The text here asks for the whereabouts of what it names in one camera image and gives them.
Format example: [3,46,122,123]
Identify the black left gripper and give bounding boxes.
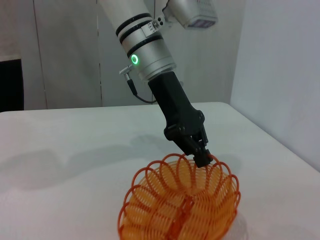
[147,71,214,169]

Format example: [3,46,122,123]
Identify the orange woven plastic basket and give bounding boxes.
[117,152,242,240]

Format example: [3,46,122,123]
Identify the black cabinet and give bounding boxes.
[0,58,25,112]

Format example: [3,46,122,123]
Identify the grey left arm cable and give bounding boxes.
[119,64,161,104]

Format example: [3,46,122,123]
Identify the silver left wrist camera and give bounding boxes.
[161,0,219,31]

